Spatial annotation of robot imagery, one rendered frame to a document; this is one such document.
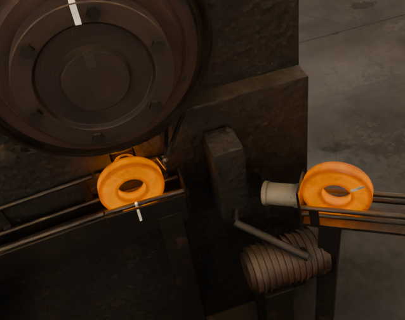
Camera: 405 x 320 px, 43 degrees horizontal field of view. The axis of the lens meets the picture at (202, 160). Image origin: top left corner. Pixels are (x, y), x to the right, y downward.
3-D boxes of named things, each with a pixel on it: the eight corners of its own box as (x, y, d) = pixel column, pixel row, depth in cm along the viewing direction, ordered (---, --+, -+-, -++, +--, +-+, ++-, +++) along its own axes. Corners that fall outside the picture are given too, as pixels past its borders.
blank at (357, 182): (329, 216, 127) (326, 226, 124) (290, 174, 121) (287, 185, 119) (386, 197, 117) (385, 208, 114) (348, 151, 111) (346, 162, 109)
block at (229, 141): (211, 197, 142) (199, 129, 126) (238, 189, 143) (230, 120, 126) (222, 225, 134) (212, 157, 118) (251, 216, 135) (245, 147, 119)
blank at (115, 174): (87, 170, 119) (89, 180, 116) (151, 146, 120) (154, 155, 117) (110, 213, 129) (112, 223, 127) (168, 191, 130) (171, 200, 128)
